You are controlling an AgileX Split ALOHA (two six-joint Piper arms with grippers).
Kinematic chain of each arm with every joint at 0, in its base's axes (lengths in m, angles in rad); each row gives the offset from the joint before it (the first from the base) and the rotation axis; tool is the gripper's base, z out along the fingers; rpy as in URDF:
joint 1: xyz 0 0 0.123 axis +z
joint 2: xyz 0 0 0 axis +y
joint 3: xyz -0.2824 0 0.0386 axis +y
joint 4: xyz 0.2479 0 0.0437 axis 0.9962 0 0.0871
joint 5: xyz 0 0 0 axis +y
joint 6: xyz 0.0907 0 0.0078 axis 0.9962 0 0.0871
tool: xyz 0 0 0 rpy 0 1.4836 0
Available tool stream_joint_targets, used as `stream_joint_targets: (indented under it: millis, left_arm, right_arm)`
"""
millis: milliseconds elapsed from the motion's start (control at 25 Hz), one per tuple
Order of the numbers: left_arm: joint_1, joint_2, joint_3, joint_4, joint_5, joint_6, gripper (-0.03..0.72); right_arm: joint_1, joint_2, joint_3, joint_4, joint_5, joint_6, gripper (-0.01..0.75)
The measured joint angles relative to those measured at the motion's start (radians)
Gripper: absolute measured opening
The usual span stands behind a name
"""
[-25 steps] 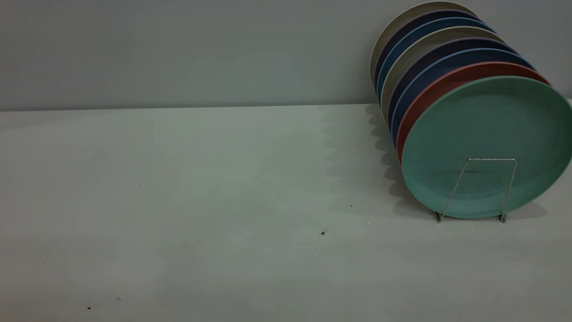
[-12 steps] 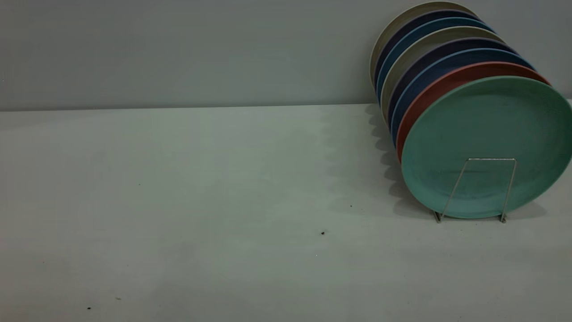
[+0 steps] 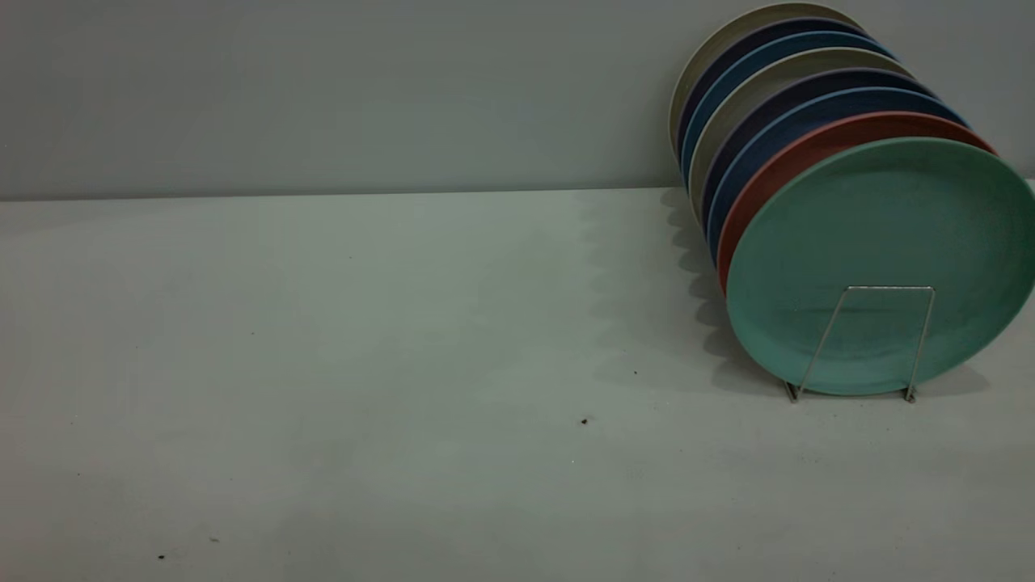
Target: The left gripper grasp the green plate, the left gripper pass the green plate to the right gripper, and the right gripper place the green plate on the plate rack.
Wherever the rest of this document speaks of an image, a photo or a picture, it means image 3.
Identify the green round plate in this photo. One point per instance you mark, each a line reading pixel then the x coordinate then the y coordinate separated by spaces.
pixel 889 259

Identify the dark purple round plate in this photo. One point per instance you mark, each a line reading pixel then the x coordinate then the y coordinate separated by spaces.
pixel 808 26
pixel 841 81

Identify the pink round plate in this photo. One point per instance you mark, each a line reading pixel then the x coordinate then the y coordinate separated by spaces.
pixel 873 128

